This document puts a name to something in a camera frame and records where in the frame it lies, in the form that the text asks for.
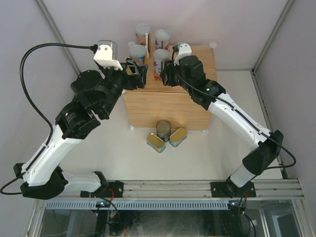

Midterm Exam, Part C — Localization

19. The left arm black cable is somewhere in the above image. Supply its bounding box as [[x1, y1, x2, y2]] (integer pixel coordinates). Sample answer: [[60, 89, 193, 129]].
[[0, 42, 99, 196]]

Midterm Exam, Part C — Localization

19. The right black base bracket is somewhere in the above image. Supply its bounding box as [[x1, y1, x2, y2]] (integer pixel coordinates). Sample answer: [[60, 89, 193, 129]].
[[210, 181, 257, 198]]

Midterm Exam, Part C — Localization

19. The black base bracket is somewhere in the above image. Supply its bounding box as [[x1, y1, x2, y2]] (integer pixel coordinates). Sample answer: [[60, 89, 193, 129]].
[[104, 181, 124, 198], [210, 181, 257, 198]]

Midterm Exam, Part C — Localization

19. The white lid can red label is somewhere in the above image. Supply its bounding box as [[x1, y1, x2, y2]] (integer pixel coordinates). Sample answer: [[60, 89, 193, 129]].
[[155, 29, 170, 51]]

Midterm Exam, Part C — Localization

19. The right rectangular gold tin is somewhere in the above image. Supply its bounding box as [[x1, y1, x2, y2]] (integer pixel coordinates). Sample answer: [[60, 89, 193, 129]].
[[169, 127, 187, 147]]

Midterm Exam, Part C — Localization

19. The rectangular gold tin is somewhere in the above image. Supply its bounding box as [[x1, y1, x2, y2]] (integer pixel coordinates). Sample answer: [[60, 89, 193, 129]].
[[147, 133, 165, 153], [169, 127, 187, 147]]

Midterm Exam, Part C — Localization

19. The left rectangular gold tin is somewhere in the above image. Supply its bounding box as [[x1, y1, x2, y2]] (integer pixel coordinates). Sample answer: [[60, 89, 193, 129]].
[[147, 133, 165, 153]]

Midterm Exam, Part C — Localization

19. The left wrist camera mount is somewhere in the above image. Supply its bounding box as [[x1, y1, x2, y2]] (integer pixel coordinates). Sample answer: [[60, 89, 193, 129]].
[[93, 40, 123, 71]]

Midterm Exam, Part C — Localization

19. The wooden cube shelf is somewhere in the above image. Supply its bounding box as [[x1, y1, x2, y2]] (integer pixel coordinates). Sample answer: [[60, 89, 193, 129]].
[[123, 54, 211, 131]]

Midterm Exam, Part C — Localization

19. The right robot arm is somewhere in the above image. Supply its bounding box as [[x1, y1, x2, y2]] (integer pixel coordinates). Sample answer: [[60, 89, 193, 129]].
[[160, 55, 283, 197]]

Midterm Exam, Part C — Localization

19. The white lid can colourful label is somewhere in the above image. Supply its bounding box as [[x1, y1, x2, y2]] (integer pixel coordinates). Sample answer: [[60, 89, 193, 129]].
[[129, 44, 150, 64]]

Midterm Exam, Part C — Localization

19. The tall can with spoon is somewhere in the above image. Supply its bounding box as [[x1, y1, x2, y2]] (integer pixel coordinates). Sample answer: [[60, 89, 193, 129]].
[[135, 23, 151, 55]]

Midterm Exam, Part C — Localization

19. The aluminium mounting rail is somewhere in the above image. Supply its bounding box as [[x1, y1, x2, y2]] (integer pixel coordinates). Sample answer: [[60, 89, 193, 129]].
[[37, 179, 304, 198]]

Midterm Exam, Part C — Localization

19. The dark round tin can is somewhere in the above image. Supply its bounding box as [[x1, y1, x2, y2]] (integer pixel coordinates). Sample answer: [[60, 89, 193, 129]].
[[156, 120, 171, 142]]

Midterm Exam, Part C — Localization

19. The slotted cable duct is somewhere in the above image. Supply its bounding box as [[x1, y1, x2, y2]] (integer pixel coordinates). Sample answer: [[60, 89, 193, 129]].
[[45, 200, 229, 210]]

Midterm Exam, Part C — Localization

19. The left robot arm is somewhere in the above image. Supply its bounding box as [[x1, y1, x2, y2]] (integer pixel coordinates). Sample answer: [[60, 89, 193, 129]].
[[14, 58, 148, 200]]

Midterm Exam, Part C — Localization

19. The left black base bracket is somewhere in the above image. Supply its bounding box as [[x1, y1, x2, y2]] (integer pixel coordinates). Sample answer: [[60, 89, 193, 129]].
[[104, 181, 124, 198]]

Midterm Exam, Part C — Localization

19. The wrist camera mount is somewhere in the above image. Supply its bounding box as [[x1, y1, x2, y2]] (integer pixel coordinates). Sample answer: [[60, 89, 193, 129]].
[[172, 42, 192, 66], [93, 40, 123, 71]]

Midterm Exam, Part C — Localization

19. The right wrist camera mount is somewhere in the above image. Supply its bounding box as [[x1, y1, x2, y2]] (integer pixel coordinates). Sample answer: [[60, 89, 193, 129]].
[[172, 42, 192, 66]]

